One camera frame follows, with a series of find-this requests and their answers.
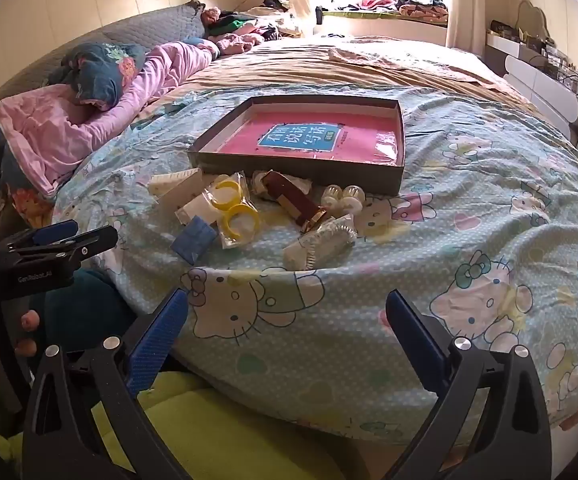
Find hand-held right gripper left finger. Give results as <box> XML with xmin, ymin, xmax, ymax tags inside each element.
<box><xmin>22</xmin><ymin>287</ymin><xmax>190</xmax><ymax>480</ymax></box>

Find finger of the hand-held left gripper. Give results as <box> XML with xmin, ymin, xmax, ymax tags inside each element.
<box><xmin>4</xmin><ymin>225</ymin><xmax>119</xmax><ymax>272</ymax></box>
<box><xmin>0</xmin><ymin>219</ymin><xmax>80</xmax><ymax>256</ymax></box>

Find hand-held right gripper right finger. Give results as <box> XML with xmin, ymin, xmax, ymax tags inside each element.
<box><xmin>385</xmin><ymin>289</ymin><xmax>554</xmax><ymax>480</ymax></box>

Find blue pouch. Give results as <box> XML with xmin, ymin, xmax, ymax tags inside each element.
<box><xmin>170</xmin><ymin>215</ymin><xmax>218</xmax><ymax>264</ymax></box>

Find white comb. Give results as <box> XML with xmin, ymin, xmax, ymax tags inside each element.
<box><xmin>148</xmin><ymin>167</ymin><xmax>204</xmax><ymax>200</ymax></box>

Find white bag with pearl bracelet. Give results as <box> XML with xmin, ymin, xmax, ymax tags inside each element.
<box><xmin>283</xmin><ymin>214</ymin><xmax>359</xmax><ymax>271</ymax></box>

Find clear bag of yellow bangles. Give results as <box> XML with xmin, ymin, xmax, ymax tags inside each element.
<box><xmin>204</xmin><ymin>172</ymin><xmax>261</xmax><ymax>249</ymax></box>

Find brown strap gold watch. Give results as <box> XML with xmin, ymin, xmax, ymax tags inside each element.
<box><xmin>260</xmin><ymin>170</ymin><xmax>329</xmax><ymax>235</ymax></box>

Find grey cardboard box tray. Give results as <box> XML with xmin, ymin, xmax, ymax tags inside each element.
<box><xmin>187</xmin><ymin>94</ymin><xmax>407</xmax><ymax>196</ymax></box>

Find person's left hand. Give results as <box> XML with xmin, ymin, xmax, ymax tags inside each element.
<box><xmin>0</xmin><ymin>309</ymin><xmax>41</xmax><ymax>386</ymax></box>

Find orange printed pillow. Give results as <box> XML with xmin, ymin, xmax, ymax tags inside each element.
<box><xmin>0</xmin><ymin>185</ymin><xmax>56</xmax><ymax>232</ymax></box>

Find teal cloth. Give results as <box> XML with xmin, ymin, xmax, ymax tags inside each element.
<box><xmin>29</xmin><ymin>267</ymin><xmax>136</xmax><ymax>357</ymax></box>

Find pink quilt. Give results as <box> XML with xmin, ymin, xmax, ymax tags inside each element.
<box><xmin>0</xmin><ymin>40</ymin><xmax>220</xmax><ymax>198</ymax></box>

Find yellow-green pants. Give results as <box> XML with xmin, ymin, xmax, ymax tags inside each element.
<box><xmin>0</xmin><ymin>370</ymin><xmax>470</xmax><ymax>480</ymax></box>

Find cream plastic hair roller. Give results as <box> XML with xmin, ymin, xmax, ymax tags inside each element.
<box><xmin>321</xmin><ymin>185</ymin><xmax>345</xmax><ymax>209</ymax></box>
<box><xmin>341</xmin><ymin>185</ymin><xmax>366</xmax><ymax>214</ymax></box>

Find blue floral pillow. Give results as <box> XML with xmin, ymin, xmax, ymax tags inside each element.
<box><xmin>62</xmin><ymin>42</ymin><xmax>147</xmax><ymax>108</ymax></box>

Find crumpled clear bag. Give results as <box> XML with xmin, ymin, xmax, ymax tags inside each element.
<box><xmin>250</xmin><ymin>170</ymin><xmax>315</xmax><ymax>202</ymax></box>

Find pink book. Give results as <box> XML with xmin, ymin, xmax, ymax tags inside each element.
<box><xmin>216</xmin><ymin>110</ymin><xmax>401</xmax><ymax>166</ymax></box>

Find grey quilted headboard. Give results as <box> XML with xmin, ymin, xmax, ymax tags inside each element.
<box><xmin>0</xmin><ymin>4</ymin><xmax>207</xmax><ymax>131</ymax></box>

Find pile of clothes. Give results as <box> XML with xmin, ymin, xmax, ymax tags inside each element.
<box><xmin>201</xmin><ymin>4</ymin><xmax>304</xmax><ymax>56</ymax></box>

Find peach lace blanket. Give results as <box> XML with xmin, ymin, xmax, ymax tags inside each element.
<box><xmin>329</xmin><ymin>40</ymin><xmax>520</xmax><ymax>97</ymax></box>

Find white dresser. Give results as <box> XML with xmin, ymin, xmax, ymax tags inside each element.
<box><xmin>484</xmin><ymin>30</ymin><xmax>578</xmax><ymax>171</ymax></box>

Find tan bedsheet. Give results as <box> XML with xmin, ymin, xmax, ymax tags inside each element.
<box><xmin>134</xmin><ymin>35</ymin><xmax>540</xmax><ymax>126</ymax></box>

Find green window seat cushion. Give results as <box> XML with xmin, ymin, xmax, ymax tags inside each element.
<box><xmin>319</xmin><ymin>7</ymin><xmax>450</xmax><ymax>24</ymax></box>

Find orange patterned blanket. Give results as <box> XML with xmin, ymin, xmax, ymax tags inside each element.
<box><xmin>396</xmin><ymin>0</ymin><xmax>450</xmax><ymax>19</ymax></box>

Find cream framed mirror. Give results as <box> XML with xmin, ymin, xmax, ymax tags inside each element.
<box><xmin>516</xmin><ymin>0</ymin><xmax>550</xmax><ymax>41</ymax></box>

